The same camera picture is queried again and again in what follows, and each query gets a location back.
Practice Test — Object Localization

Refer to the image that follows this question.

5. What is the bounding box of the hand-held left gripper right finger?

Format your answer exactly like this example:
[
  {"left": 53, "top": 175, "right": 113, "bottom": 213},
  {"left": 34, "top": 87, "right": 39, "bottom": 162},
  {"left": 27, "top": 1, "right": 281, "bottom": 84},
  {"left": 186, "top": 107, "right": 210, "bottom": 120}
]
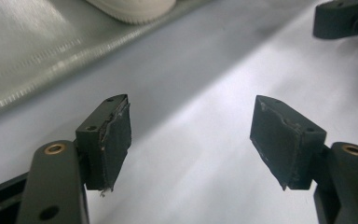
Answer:
[{"left": 249, "top": 94, "right": 328, "bottom": 191}]

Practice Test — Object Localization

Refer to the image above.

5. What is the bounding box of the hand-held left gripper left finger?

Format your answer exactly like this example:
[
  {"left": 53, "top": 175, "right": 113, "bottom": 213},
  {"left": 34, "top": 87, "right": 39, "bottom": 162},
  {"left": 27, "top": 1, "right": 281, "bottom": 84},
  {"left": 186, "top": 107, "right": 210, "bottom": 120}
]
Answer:
[{"left": 75, "top": 93, "right": 132, "bottom": 191}]

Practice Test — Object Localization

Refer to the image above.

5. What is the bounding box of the white round ribbed object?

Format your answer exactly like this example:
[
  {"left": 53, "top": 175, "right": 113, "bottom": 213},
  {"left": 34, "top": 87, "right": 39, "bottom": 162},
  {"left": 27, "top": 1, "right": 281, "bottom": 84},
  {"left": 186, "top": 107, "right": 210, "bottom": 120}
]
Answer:
[{"left": 84, "top": 0, "right": 178, "bottom": 25}]

